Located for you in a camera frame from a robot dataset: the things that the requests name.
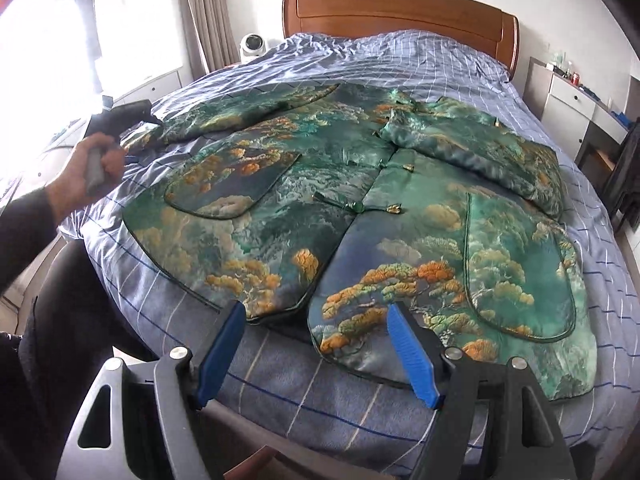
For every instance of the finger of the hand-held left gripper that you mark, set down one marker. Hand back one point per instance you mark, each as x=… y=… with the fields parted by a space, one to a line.
x=130 y=160

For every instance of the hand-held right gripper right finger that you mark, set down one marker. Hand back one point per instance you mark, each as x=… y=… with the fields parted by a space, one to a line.
x=412 y=355

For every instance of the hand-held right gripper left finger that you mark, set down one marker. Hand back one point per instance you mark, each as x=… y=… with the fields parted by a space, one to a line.
x=220 y=350

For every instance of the green printed padded jacket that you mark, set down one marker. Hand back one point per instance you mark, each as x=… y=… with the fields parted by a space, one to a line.
x=300 y=200

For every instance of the person's left forearm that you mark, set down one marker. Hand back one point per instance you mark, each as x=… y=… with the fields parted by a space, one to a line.
x=25 y=235

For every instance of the person's left hand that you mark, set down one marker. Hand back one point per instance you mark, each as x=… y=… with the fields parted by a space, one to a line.
x=70 y=170

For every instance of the white window seat cabinet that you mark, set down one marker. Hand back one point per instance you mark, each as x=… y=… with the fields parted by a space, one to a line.
x=150 y=87

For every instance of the beige curtain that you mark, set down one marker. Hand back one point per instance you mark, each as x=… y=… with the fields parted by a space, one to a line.
x=207 y=15

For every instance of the white round fan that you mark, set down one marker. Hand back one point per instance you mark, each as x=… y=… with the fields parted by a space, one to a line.
x=252 y=49

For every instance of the person's dark clothing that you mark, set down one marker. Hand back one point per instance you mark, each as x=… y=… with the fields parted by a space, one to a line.
x=60 y=360

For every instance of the black jacket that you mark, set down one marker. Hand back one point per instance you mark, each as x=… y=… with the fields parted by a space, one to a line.
x=625 y=175

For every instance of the white desk with drawers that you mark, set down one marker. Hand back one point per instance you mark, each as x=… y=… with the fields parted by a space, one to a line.
x=570 y=105

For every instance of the bed with blue checked duvet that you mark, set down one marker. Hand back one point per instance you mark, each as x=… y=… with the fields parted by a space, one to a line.
x=450 y=60

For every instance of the wooden headboard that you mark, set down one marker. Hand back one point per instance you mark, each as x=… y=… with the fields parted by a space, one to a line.
x=400 y=15

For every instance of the small blue object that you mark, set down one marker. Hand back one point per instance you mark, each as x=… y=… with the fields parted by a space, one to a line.
x=625 y=119

